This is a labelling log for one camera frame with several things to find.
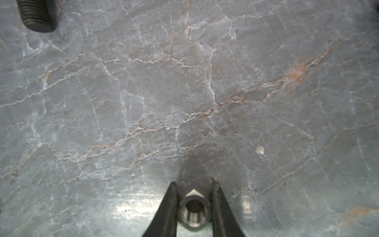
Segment silver hex nut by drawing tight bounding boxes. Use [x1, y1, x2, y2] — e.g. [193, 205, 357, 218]
[178, 188, 212, 232]

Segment black hex bolt near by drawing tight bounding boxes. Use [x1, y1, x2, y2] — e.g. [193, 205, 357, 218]
[16, 0, 56, 33]

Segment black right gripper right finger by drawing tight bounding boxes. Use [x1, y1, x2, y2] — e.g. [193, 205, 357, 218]
[211, 178, 245, 237]

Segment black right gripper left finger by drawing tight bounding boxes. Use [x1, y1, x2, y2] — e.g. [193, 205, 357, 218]
[143, 182, 179, 237]

